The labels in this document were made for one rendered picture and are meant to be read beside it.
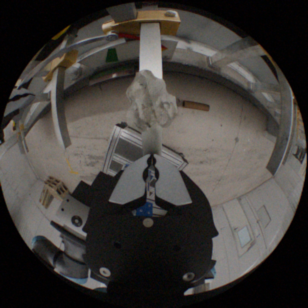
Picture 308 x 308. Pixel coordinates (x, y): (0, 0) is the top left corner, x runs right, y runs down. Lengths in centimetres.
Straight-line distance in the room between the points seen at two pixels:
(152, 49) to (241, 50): 21
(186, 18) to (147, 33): 31
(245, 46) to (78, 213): 56
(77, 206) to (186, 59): 55
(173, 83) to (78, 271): 142
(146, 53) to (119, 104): 94
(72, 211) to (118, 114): 98
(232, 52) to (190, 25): 25
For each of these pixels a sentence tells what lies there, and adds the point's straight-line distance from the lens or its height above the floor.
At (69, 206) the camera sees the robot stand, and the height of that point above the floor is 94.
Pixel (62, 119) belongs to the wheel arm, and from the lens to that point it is 29.
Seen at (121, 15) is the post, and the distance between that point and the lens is 21.
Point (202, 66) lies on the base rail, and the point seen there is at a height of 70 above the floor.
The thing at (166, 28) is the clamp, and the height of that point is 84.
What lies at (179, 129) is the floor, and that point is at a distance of 105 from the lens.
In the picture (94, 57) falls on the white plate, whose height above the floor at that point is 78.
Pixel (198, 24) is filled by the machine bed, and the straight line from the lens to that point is 50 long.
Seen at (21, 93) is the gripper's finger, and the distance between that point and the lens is 27.
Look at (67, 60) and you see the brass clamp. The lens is 31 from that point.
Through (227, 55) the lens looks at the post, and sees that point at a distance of 32.
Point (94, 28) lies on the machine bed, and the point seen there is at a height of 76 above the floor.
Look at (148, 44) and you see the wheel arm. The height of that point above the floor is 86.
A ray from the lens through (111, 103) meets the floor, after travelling 110.
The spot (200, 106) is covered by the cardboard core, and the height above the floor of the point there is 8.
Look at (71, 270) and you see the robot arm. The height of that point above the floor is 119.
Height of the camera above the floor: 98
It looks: 60 degrees down
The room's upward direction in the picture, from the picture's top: 178 degrees counter-clockwise
